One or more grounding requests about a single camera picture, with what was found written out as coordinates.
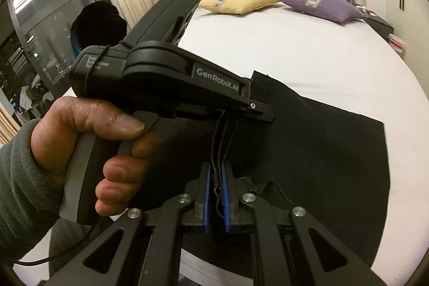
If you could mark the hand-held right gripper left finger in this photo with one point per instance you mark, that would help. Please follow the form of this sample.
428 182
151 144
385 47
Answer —
207 192

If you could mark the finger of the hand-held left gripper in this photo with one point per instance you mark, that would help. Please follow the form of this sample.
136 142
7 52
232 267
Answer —
261 112

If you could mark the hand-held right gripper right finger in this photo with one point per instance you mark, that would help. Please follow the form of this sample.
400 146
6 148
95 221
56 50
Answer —
228 195

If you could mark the black pants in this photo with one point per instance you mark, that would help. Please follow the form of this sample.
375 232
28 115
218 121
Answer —
318 155

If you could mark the person's left forearm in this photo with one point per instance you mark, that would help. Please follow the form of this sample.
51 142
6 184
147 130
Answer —
20 199

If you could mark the person's left hand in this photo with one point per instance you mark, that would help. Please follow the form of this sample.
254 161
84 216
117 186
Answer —
60 132

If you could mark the white bed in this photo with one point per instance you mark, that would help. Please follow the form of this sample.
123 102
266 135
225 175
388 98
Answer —
285 44

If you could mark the yellow cushion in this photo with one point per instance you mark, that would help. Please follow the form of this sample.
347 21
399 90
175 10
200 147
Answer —
241 3

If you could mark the purple cushion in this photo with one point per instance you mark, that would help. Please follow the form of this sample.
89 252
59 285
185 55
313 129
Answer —
328 8

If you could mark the dark window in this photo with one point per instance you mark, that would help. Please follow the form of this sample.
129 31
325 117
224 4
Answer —
43 4

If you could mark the dark grey nightstand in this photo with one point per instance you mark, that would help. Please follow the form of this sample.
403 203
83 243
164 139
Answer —
380 26

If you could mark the small red white items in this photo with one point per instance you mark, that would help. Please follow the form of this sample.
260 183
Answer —
368 12

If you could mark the striped pastel waste bin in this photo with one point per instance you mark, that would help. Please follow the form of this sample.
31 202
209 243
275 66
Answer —
396 44

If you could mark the white wardrobe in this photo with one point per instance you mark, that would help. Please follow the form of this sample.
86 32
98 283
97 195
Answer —
412 4

